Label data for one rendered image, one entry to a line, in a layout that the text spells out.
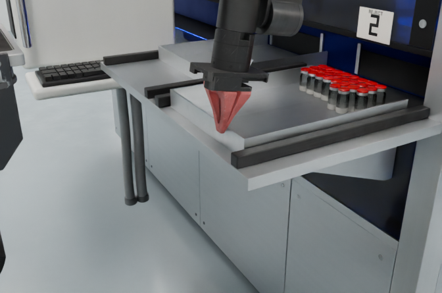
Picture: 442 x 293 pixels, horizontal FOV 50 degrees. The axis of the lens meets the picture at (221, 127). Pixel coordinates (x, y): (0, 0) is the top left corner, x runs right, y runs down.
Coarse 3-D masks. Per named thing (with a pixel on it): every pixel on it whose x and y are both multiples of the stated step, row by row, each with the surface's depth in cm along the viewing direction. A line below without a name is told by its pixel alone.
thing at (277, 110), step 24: (288, 72) 100; (192, 96) 90; (264, 96) 94; (288, 96) 94; (312, 96) 94; (192, 120) 81; (240, 120) 82; (264, 120) 82; (288, 120) 82; (312, 120) 82; (336, 120) 75; (240, 144) 68
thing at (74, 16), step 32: (32, 0) 135; (64, 0) 139; (96, 0) 143; (128, 0) 148; (160, 0) 153; (32, 32) 138; (64, 32) 142; (96, 32) 147; (128, 32) 151; (160, 32) 156; (32, 64) 141
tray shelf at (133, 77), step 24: (120, 72) 110; (144, 72) 110; (168, 72) 110; (144, 96) 95; (408, 96) 95; (168, 120) 85; (432, 120) 83; (192, 144) 78; (216, 144) 73; (336, 144) 73; (360, 144) 73; (384, 144) 75; (264, 168) 66; (288, 168) 66; (312, 168) 69
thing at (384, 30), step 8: (360, 8) 92; (368, 8) 91; (360, 16) 93; (368, 16) 91; (384, 16) 88; (392, 16) 86; (360, 24) 93; (368, 24) 92; (384, 24) 88; (392, 24) 87; (360, 32) 94; (368, 32) 92; (376, 32) 90; (384, 32) 89; (376, 40) 91; (384, 40) 89
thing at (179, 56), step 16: (160, 48) 119; (176, 48) 123; (192, 48) 125; (208, 48) 127; (256, 48) 132; (272, 48) 132; (176, 64) 112; (256, 64) 106; (272, 64) 108; (288, 64) 110; (320, 64) 115
